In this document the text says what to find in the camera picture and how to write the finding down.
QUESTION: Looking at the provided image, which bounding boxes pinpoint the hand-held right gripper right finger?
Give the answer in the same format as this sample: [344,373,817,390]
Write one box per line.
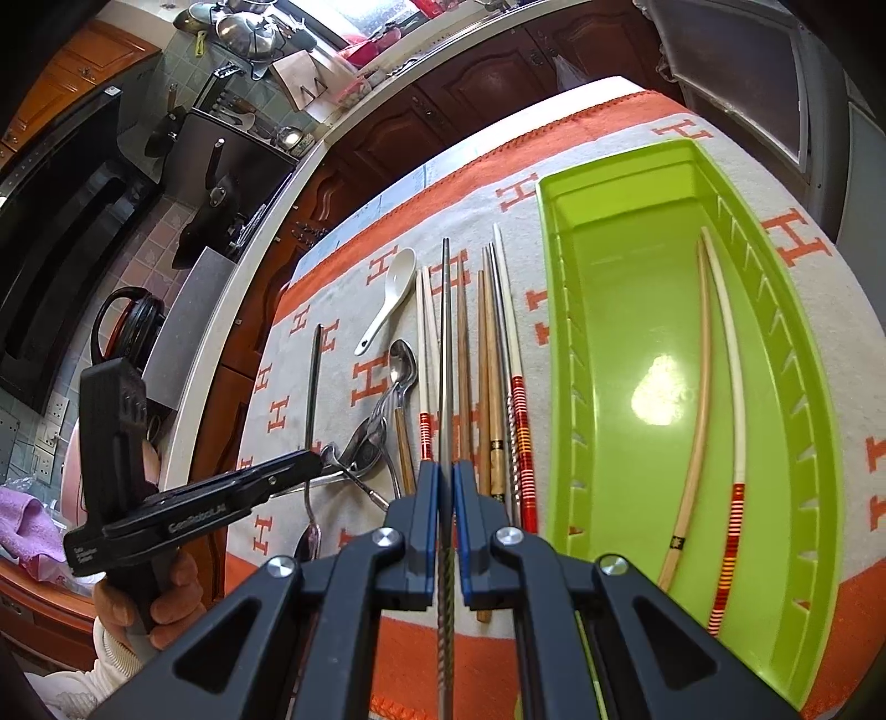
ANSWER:
[452,460,797,720]

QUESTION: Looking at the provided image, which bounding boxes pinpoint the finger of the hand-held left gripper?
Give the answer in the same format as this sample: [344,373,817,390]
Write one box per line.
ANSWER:
[230,449,325,515]

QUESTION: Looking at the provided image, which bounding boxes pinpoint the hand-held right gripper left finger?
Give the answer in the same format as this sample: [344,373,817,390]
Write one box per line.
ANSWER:
[90,460,444,720]

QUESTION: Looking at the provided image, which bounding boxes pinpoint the wooden-handled utensil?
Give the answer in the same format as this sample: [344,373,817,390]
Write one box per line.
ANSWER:
[393,407,418,498]

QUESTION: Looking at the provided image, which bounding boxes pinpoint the long-handled metal spoon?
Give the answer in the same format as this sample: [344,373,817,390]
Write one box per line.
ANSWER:
[293,323,327,563]

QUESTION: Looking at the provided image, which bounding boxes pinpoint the beige black-marked chopstick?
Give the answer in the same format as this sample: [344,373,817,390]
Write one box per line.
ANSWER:
[482,247,506,503]
[656,235,715,592]

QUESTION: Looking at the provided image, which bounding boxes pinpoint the dark brown wooden chopstick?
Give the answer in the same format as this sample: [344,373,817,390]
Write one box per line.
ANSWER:
[455,255,476,465]

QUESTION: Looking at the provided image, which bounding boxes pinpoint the white red-striped chopstick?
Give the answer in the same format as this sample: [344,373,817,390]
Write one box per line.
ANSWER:
[415,269,431,464]
[492,223,540,534]
[424,265,444,464]
[699,226,749,633]

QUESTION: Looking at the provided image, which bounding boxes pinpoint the plain metal chopstick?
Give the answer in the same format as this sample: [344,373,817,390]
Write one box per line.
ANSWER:
[441,237,456,720]

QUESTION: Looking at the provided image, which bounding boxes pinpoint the spiral metal chopstick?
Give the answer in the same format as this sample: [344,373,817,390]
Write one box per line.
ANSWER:
[486,241,522,515]

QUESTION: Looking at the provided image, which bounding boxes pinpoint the white ceramic spoon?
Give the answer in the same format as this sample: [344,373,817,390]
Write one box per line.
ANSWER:
[354,247,417,356]

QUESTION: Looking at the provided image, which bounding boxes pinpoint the green plastic tray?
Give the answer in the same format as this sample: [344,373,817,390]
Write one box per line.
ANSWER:
[536,138,847,714]

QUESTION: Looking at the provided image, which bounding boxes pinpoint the person's left hand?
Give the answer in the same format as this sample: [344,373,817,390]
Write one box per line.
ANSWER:
[92,548,207,653]

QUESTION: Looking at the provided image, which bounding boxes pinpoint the black red kettle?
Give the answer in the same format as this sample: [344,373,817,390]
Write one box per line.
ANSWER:
[92,286,168,369]

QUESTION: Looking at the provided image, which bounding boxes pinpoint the pink cloth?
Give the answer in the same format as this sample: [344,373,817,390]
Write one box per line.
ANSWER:
[0,485,68,579]

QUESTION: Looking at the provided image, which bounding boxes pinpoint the stainless steel panel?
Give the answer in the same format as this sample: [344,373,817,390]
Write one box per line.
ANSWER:
[140,248,238,418]

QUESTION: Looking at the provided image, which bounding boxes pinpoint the black hanging pan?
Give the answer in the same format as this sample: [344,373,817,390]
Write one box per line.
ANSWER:
[144,83,189,162]
[173,137,243,268]

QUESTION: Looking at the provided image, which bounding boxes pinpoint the orange patterned beige blanket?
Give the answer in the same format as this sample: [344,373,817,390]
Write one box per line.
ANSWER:
[221,86,886,720]

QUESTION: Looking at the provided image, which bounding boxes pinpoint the brown wooden base cabinets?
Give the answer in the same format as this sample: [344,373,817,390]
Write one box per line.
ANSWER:
[187,0,669,589]

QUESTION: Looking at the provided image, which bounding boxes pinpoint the wooden cutting board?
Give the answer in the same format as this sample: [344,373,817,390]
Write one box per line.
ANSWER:
[271,48,334,113]

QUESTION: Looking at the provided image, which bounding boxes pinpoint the rack of metal pots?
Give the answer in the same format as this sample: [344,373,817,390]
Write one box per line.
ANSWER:
[169,0,323,79]

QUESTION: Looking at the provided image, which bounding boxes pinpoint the white plastic bag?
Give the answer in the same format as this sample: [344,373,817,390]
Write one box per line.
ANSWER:
[552,54,591,92]

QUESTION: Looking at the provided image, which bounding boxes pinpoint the wooden wall cabinet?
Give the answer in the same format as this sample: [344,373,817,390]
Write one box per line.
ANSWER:
[0,19,163,157]

